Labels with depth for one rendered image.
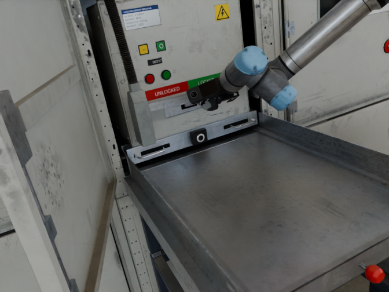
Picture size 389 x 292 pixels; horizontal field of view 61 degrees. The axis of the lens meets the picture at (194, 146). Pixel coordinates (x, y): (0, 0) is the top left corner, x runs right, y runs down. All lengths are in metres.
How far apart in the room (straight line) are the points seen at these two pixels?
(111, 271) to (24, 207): 0.84
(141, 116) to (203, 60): 0.33
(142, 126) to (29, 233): 0.61
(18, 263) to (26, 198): 0.74
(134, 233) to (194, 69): 0.63
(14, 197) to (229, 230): 0.48
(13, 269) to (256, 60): 0.95
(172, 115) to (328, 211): 0.62
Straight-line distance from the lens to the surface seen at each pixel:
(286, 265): 0.72
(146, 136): 1.06
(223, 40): 1.25
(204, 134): 1.23
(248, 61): 0.87
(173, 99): 1.14
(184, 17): 1.19
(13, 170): 0.48
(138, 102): 1.03
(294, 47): 1.02
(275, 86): 0.91
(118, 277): 1.33
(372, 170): 1.03
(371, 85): 1.72
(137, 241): 1.29
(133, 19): 1.13
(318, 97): 1.49
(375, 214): 0.87
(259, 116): 1.36
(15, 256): 1.21
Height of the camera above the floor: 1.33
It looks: 22 degrees down
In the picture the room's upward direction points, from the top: 9 degrees counter-clockwise
